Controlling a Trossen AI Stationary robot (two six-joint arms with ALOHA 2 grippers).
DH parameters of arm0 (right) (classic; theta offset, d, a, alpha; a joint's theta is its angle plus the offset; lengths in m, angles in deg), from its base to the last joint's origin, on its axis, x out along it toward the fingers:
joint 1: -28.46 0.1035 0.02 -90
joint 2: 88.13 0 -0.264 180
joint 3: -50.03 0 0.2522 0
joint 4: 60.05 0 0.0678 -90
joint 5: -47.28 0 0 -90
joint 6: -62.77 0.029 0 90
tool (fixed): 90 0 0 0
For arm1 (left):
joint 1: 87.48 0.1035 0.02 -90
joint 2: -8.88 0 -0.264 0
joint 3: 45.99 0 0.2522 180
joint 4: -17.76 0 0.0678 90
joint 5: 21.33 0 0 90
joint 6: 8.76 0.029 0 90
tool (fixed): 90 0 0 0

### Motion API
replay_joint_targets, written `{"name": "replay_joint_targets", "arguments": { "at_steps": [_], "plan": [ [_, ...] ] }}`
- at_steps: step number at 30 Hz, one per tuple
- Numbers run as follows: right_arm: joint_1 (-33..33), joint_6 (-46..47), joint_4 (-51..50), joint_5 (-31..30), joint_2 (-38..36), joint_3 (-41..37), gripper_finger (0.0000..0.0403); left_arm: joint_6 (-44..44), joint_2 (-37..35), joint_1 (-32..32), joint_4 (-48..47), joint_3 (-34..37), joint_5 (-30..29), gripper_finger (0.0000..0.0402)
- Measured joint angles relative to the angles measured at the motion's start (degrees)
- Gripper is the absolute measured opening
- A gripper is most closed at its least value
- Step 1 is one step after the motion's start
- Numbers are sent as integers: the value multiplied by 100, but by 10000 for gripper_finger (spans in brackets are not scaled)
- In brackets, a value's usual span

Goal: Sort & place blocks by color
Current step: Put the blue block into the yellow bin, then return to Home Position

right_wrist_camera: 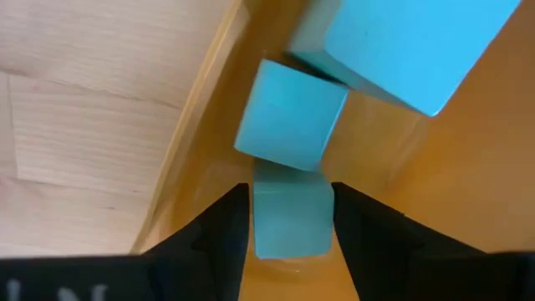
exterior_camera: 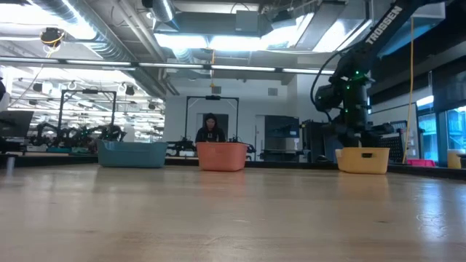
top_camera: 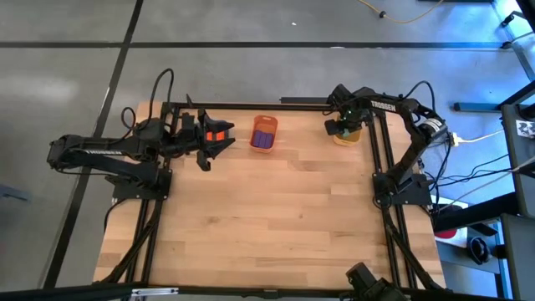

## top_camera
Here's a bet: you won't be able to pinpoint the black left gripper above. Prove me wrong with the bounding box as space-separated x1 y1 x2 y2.
180 108 236 171

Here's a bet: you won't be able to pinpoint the blue plastic bin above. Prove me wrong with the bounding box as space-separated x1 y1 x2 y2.
204 125 231 145

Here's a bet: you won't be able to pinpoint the yellow plastic bin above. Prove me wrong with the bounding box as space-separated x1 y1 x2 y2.
333 127 363 148

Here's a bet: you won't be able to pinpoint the orange plastic bin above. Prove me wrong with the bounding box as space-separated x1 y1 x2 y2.
249 114 280 154

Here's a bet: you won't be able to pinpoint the grey metal floor bar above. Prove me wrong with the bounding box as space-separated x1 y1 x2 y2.
453 101 502 113

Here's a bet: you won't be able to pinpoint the red round object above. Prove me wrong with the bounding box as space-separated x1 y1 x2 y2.
434 227 459 240

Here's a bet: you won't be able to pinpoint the black diagonal bar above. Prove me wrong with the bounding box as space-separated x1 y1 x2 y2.
432 191 519 234

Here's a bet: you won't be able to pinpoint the black device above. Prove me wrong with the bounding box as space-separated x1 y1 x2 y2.
344 262 409 301

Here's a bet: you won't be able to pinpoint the black and white tag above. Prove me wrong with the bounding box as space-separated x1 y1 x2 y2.
516 119 535 139

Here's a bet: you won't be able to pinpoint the black headphones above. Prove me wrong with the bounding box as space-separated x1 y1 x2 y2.
467 236 491 265

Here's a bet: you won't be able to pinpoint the grey metal furniture leg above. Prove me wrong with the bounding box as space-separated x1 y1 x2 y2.
499 10 535 83

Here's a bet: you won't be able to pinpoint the black rig beam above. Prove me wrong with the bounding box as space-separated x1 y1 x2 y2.
0 283 535 301

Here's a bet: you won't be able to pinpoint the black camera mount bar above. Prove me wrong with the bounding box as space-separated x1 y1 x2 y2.
279 94 335 106

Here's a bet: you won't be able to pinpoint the black aluminium table frame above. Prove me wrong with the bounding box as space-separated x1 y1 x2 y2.
94 99 448 293

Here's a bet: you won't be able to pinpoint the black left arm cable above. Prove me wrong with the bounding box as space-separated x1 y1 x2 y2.
120 68 176 140

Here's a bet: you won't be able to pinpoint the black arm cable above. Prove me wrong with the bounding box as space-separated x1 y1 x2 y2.
120 68 176 140
403 79 436 112

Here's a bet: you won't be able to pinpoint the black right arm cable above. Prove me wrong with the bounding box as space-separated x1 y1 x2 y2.
403 79 436 112

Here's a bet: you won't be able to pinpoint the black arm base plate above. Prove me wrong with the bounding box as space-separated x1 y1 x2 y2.
106 169 173 201
374 173 434 207

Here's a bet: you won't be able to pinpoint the yellow floor cable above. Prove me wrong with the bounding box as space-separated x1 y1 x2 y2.
357 0 445 25

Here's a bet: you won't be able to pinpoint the white power cable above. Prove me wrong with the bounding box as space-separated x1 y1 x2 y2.
457 129 505 144

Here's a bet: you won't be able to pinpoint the black cable bundle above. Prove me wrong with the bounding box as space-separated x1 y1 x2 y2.
99 199 164 284
382 204 446 292

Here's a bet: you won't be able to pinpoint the silver metal bracket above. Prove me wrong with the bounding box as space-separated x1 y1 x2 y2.
131 287 180 298

